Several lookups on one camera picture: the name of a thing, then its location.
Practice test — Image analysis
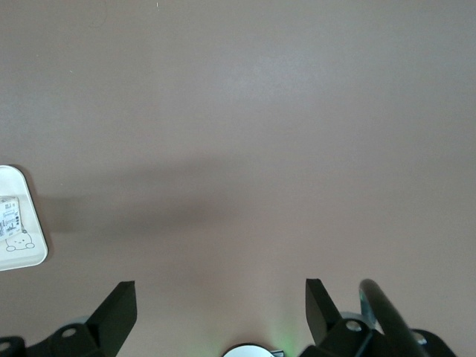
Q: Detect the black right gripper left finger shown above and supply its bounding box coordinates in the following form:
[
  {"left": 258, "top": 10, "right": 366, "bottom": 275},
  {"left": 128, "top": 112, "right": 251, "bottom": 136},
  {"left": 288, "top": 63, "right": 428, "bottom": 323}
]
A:
[{"left": 48, "top": 280, "right": 138, "bottom": 357}]

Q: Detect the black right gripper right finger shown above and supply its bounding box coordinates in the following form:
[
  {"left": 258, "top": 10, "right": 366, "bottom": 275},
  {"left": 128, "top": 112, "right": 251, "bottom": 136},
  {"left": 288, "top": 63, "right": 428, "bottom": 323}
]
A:
[{"left": 299, "top": 278, "right": 375, "bottom": 357}]

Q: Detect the blue white milk carton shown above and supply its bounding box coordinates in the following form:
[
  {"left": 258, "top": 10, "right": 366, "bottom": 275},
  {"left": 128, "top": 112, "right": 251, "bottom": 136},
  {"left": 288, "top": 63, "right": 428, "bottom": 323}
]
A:
[{"left": 0, "top": 196, "right": 24, "bottom": 241}]

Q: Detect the cream tray with rabbit print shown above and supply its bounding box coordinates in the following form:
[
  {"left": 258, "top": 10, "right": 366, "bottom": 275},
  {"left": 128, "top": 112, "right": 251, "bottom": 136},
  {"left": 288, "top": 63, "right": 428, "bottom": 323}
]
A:
[{"left": 0, "top": 164, "right": 50, "bottom": 272}]

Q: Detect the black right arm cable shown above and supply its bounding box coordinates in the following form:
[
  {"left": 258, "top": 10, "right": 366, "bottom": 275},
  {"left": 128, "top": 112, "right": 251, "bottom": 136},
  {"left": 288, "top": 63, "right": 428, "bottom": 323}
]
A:
[{"left": 358, "top": 278, "right": 429, "bottom": 357}]

